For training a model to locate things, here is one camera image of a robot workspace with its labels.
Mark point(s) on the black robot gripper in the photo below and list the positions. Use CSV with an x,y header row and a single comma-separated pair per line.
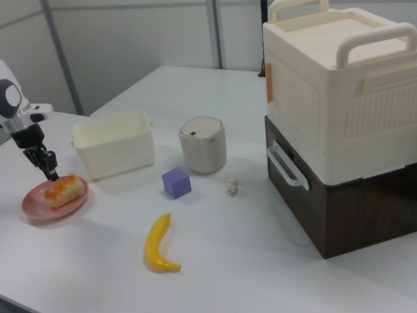
x,y
27,137

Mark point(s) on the glazed bread loaf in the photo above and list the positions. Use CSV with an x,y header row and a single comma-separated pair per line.
x,y
65,190

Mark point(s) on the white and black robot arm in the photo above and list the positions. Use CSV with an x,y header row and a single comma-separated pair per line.
x,y
13,98

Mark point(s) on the pink round plate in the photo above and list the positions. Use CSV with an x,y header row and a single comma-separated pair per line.
x,y
39,208

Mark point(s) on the cream plastic open tub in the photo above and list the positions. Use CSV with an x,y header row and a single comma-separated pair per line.
x,y
120,150

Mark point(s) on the purple foam cube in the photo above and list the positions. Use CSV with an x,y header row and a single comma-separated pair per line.
x,y
176,184

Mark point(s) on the yellow banana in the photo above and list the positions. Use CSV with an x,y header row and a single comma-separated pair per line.
x,y
156,244

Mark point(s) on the small beige lidded bin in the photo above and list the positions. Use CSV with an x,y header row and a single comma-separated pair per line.
x,y
203,146

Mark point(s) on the small crumpled white object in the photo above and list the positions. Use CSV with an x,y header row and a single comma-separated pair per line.
x,y
232,188

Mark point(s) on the orange tape strip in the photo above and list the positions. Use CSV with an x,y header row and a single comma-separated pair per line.
x,y
269,83

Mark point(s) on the cream plastic storage box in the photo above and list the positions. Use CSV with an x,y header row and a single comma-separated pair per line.
x,y
325,98

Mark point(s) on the dark wood drawer cabinet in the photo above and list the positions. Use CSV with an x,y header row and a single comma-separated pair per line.
x,y
358,212

